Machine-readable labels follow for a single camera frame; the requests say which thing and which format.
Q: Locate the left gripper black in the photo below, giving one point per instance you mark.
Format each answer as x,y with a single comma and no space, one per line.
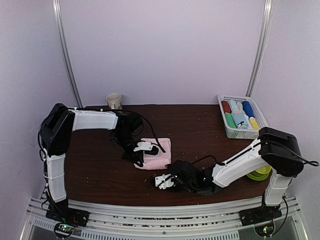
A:
134,157

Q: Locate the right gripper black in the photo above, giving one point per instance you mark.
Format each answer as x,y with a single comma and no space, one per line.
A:
168,166

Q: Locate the pink towel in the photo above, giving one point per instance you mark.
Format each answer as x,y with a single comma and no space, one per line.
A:
161,160

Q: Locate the blue polka dot towel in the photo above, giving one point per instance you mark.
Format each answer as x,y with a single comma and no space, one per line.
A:
241,120

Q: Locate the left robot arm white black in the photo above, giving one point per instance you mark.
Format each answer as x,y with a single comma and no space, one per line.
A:
54,139

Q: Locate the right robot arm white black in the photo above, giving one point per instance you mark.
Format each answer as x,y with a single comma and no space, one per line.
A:
274,148

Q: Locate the beige ceramic mug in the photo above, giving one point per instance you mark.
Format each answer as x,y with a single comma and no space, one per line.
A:
114,101

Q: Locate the green plastic plate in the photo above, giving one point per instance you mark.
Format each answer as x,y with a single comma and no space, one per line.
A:
257,176

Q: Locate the green rolled towel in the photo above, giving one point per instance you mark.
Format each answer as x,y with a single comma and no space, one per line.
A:
230,120

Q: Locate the green plastic bowl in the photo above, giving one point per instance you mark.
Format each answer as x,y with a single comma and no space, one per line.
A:
262,171

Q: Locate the white plastic basket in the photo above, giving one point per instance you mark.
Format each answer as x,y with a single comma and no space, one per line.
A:
241,133

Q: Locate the light blue rolled towel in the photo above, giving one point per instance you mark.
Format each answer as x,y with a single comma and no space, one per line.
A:
235,106

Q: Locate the yellow rolled towel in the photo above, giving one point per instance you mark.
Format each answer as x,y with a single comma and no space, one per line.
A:
254,123

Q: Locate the dark blue rolled towel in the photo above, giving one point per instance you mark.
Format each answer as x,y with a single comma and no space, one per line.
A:
247,108

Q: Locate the right circuit board with leds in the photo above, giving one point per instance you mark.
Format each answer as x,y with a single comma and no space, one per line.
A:
265,230

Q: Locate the circuit board with leds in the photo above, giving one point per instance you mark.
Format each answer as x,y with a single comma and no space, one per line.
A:
63,230
265,230

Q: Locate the left circuit board with leds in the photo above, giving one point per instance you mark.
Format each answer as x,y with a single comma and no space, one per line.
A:
63,230

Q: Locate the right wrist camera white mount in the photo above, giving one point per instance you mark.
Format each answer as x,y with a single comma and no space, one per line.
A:
164,181

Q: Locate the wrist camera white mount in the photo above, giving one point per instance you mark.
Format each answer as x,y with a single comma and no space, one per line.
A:
143,146
164,181

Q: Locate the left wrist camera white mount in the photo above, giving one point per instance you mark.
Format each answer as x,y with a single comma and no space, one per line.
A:
143,146

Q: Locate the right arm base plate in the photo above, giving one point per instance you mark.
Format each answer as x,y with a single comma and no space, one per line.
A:
259,215

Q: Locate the aluminium front rail frame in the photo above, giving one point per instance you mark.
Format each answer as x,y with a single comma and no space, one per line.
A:
217,221

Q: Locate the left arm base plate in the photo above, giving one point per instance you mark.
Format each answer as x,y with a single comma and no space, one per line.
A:
74,217

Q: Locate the left aluminium frame post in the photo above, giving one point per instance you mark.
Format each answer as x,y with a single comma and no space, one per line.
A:
65,53

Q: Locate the aluminium frame post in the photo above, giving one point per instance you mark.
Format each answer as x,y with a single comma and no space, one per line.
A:
65,53
261,48

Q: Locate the right aluminium frame post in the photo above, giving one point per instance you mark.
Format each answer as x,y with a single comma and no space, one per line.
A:
261,48

